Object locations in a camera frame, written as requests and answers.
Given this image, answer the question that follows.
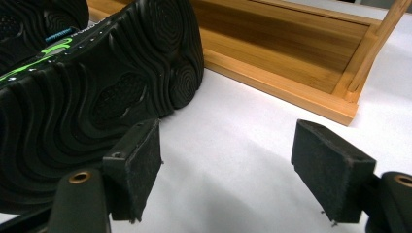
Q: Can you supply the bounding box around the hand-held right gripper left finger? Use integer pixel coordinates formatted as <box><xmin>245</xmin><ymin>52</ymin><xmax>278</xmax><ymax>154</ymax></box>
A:
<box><xmin>102</xmin><ymin>117</ymin><xmax>163</xmax><ymax>224</ymax></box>

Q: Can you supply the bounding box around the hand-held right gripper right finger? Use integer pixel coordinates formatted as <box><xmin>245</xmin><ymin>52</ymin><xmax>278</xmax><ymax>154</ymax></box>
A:
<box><xmin>291</xmin><ymin>118</ymin><xmax>378</xmax><ymax>225</ymax></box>

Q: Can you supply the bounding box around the wooden shoe rack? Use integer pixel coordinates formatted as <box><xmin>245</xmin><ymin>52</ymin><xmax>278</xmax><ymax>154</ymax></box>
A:
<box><xmin>86</xmin><ymin>0</ymin><xmax>412</xmax><ymax>127</ymax></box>

